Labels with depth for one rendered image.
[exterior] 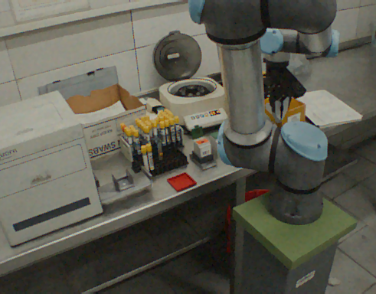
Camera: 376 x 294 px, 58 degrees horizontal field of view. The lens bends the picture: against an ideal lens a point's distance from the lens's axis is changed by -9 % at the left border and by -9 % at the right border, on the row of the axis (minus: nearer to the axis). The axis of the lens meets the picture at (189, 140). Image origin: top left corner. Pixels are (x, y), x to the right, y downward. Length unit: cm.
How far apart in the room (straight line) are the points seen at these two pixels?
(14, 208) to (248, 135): 61
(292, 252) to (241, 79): 42
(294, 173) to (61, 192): 59
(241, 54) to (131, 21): 96
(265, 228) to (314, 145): 24
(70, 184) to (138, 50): 81
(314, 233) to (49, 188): 68
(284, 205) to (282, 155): 14
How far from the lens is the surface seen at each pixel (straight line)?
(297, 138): 85
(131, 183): 111
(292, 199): 93
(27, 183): 97
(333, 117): 153
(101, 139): 130
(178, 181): 115
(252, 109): 79
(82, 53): 155
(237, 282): 167
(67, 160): 96
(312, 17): 63
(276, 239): 91
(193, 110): 141
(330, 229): 97
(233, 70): 72
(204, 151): 119
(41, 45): 151
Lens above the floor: 156
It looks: 30 degrees down
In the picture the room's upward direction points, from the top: 4 degrees counter-clockwise
